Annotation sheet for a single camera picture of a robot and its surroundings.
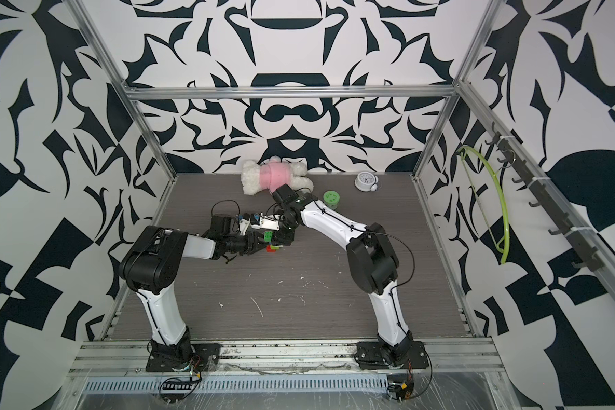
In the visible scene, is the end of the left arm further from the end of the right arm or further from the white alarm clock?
the white alarm clock

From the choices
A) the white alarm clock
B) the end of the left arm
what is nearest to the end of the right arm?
the end of the left arm

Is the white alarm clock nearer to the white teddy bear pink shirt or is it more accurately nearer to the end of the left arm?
the white teddy bear pink shirt

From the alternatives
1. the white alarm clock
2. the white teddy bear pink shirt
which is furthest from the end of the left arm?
the white alarm clock
